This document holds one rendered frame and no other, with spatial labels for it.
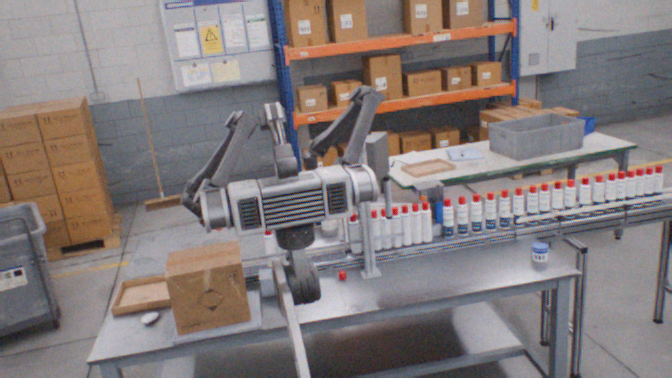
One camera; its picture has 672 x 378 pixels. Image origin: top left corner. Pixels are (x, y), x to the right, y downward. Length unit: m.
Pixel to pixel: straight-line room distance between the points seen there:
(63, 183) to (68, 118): 0.60
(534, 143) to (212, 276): 2.81
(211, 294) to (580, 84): 7.02
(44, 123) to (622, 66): 7.33
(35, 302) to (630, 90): 7.87
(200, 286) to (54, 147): 3.46
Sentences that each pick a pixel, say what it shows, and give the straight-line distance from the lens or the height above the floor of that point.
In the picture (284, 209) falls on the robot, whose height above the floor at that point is 1.44.
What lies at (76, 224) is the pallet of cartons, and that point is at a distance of 5.72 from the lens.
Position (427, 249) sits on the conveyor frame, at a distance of 2.79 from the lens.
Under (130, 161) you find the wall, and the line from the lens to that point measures 7.00.
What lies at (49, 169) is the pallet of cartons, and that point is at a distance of 5.59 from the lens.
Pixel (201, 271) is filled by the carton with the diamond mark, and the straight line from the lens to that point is 2.26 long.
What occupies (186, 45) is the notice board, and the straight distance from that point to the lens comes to 6.63.
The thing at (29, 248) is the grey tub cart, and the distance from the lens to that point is 4.28.
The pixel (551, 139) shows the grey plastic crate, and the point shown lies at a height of 0.92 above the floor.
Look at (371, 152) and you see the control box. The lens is 2.41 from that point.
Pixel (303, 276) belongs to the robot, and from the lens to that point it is 1.92.
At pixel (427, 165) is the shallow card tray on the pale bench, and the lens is 4.28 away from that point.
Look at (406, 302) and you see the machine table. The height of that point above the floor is 0.83.
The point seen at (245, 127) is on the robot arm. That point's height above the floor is 1.64.
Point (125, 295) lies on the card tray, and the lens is 2.88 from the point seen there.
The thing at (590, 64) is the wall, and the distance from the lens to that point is 8.62.
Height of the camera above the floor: 2.07
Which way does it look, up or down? 19 degrees down
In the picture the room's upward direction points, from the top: 6 degrees counter-clockwise
